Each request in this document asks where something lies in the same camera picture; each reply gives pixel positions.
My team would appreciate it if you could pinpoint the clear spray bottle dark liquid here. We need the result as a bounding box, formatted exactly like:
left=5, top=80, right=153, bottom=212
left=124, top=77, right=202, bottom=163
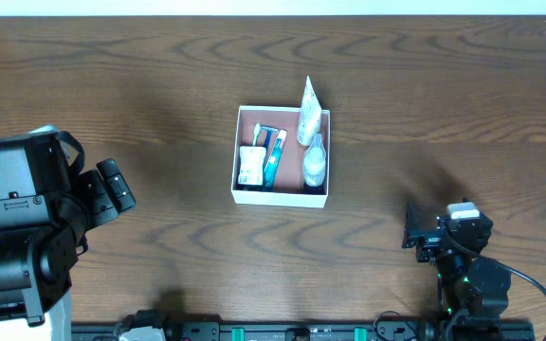
left=302, top=134, right=327, bottom=195

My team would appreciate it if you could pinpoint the green and white packet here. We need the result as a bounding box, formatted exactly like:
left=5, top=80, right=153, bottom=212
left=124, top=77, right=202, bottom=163
left=237, top=146, right=266, bottom=187

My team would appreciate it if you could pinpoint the teal toothpaste tube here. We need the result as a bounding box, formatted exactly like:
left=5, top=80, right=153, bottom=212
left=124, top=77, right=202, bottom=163
left=264, top=130, right=287, bottom=191

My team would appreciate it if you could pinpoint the white cream tube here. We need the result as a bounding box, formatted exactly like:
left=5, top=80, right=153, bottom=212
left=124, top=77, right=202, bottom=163
left=297, top=76, right=322, bottom=147

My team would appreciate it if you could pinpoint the blue disposable razor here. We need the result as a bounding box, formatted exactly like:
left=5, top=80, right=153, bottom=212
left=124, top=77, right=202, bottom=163
left=261, top=125, right=280, bottom=149

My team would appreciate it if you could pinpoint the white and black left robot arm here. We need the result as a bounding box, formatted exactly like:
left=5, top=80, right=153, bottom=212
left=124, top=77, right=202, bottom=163
left=0, top=126, right=136, bottom=340

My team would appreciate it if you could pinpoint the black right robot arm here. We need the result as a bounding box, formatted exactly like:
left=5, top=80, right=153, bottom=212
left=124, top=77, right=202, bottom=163
left=402, top=202, right=511, bottom=320

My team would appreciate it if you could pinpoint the green and white toothbrush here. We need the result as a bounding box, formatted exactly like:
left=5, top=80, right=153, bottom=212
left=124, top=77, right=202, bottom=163
left=252, top=122, right=262, bottom=147

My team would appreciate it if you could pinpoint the white box with red interior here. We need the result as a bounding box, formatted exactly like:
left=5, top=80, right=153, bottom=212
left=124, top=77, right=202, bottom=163
left=230, top=105, right=329, bottom=208

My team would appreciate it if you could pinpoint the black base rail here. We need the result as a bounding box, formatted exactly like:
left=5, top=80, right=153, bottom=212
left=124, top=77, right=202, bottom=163
left=71, top=310, right=536, bottom=341

